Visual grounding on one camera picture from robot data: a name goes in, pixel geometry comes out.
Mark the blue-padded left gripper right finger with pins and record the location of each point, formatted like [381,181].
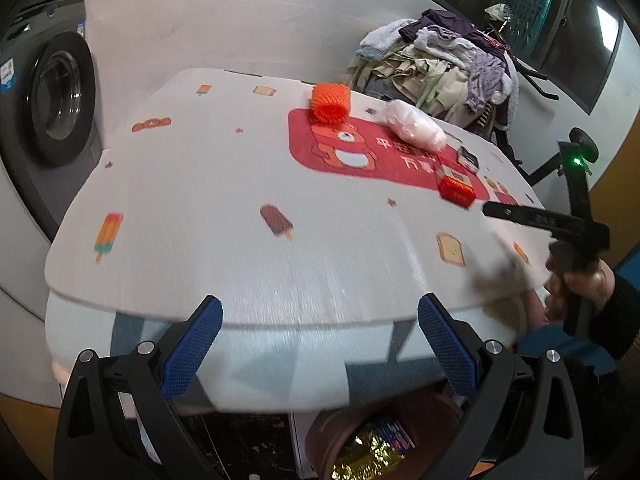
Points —
[454,343]

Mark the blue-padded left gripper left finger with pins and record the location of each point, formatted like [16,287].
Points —
[185,345]

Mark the gold foil snack bag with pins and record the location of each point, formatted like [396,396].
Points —
[365,456]

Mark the blue milk carton box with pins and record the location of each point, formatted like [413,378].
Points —
[393,434]

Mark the brown round trash bin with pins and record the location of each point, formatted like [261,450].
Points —
[430,419]

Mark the person's right hand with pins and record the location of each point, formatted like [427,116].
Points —
[596,284]

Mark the geometric pattern lower mat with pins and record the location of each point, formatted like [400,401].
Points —
[265,370]

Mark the black exercise bike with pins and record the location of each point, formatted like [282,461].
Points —
[530,120]

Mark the white box under table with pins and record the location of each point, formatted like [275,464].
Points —
[300,423]

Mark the small red box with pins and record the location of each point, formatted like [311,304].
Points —
[454,186]

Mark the small black card box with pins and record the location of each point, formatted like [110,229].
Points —
[467,160]

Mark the cartoon print top mat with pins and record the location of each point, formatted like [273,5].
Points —
[219,184]

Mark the pile of clothes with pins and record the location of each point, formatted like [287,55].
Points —
[443,65]

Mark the white plastic bag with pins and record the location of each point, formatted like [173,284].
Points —
[414,127]

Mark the dark front-load washing machine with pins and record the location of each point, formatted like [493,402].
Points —
[49,142]

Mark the orange foam net sleeve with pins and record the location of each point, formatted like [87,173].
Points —
[330,103]

